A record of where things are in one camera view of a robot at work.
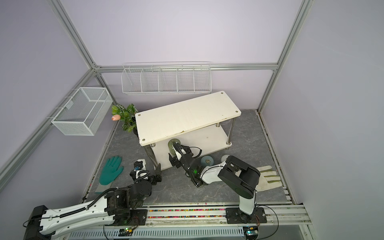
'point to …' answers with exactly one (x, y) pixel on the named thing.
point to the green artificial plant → (127, 114)
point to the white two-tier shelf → (204, 125)
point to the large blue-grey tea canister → (207, 160)
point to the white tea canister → (223, 158)
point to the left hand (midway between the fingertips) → (153, 166)
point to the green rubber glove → (113, 167)
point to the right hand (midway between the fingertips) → (176, 149)
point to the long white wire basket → (170, 77)
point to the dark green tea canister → (170, 143)
